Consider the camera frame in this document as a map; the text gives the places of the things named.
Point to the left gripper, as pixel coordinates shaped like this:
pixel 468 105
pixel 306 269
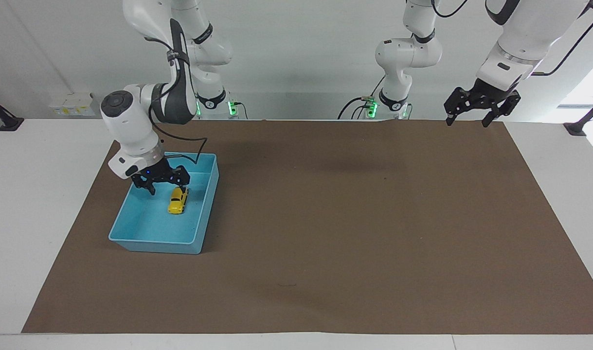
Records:
pixel 493 91

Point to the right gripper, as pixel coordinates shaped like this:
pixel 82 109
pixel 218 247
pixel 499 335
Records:
pixel 155 171

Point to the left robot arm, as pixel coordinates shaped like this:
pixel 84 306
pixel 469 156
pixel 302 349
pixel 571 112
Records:
pixel 408 53

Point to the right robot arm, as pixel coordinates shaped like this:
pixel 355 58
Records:
pixel 131 121

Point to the yellow toy beetle car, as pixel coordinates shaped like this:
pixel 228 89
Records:
pixel 178 201

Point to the light blue plastic bin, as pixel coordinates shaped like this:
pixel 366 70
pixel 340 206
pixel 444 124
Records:
pixel 150 228

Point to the black stand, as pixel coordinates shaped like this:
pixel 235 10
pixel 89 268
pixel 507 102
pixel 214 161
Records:
pixel 4 119
pixel 585 119

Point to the white wall socket box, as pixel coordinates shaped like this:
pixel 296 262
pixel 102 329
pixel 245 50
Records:
pixel 72 104

